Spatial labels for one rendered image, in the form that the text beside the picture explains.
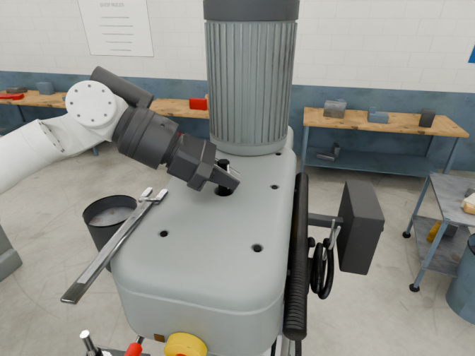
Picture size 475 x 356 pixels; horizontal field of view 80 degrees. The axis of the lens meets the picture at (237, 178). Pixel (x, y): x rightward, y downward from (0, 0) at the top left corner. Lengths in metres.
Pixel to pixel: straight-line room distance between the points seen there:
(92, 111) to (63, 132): 0.11
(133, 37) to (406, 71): 4.18
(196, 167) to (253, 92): 0.23
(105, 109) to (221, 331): 0.35
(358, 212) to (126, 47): 5.03
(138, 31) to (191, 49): 0.92
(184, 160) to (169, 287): 0.19
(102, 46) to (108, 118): 5.30
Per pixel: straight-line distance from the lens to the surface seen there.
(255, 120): 0.63
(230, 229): 0.45
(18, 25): 6.75
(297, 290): 0.49
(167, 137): 0.47
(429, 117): 4.45
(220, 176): 0.50
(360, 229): 0.83
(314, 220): 0.91
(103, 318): 2.83
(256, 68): 0.61
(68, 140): 0.55
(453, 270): 3.09
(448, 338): 3.00
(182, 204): 0.51
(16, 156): 0.51
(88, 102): 0.46
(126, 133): 0.47
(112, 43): 5.62
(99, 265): 0.43
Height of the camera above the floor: 2.18
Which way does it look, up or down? 30 degrees down
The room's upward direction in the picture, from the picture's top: straight up
